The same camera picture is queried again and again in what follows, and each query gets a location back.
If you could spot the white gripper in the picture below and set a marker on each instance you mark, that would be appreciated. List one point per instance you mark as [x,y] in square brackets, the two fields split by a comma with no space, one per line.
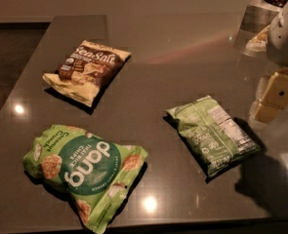
[285,39]

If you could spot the green jalapeno chip bag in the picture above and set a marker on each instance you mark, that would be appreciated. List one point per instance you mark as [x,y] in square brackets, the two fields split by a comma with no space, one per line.
[213,136]

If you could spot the brown sea salt chip bag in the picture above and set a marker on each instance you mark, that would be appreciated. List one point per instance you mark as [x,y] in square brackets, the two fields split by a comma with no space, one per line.
[86,71]

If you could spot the green dang rice chips bag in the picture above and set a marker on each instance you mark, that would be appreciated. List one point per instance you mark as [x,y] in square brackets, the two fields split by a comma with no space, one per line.
[96,173]

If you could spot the steel container with dark snacks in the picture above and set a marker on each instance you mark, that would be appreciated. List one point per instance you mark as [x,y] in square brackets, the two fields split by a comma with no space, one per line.
[258,15]

